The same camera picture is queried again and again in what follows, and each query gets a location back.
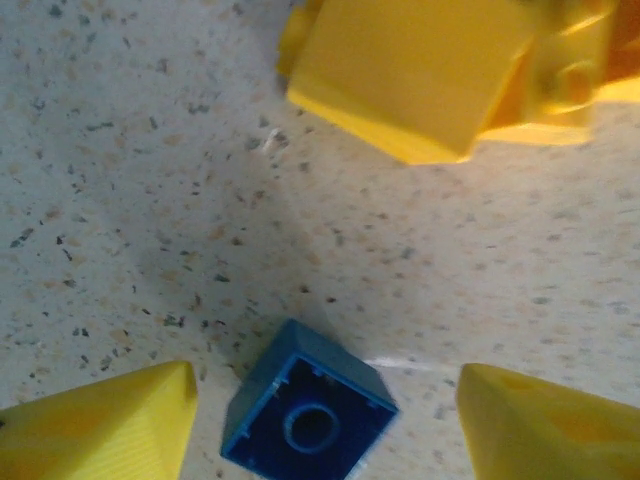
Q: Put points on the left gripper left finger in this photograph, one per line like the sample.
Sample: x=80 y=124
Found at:
x=100 y=435

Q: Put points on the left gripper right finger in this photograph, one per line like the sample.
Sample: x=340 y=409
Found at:
x=550 y=435

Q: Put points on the blue lego brick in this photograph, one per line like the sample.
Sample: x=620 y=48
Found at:
x=300 y=365

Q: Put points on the yellow lego brick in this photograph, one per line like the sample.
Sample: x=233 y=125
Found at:
x=570 y=75
x=400 y=75

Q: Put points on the orange lego brick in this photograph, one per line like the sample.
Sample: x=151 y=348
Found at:
x=627 y=40

